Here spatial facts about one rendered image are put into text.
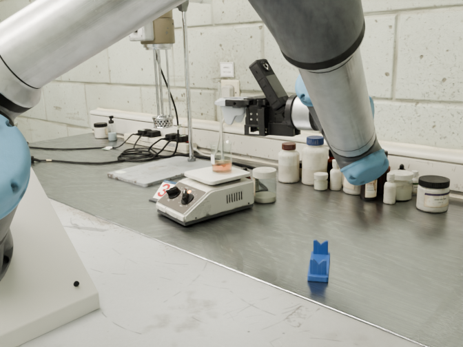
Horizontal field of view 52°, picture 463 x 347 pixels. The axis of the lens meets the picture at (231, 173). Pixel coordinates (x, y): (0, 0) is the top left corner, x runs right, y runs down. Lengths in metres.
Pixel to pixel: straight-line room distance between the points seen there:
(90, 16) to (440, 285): 0.64
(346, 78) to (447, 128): 0.76
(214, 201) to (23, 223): 0.44
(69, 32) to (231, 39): 1.14
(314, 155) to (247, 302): 0.64
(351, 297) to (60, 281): 0.44
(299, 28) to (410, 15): 0.87
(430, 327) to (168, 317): 0.36
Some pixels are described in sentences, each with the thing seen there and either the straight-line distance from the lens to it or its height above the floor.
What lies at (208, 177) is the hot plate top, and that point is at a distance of 1.09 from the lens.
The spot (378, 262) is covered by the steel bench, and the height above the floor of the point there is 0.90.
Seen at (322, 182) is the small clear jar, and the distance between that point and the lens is 1.27.
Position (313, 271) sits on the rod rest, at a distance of 0.81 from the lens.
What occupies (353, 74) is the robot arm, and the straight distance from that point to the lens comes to 0.59.
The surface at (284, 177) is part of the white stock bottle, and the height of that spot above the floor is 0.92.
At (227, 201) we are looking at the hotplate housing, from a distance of 1.09.
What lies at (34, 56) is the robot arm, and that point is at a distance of 0.60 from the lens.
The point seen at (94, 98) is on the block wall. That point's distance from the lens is 2.40.
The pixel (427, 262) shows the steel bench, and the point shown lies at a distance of 0.92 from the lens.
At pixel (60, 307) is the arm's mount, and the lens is 0.74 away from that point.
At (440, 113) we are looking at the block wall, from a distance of 1.31.
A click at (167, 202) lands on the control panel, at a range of 1.10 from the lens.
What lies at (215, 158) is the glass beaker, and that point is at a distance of 1.11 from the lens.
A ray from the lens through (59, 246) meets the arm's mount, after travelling 0.78.
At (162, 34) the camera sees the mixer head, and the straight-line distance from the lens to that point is 1.44.
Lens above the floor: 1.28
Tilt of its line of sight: 15 degrees down
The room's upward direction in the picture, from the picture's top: 2 degrees counter-clockwise
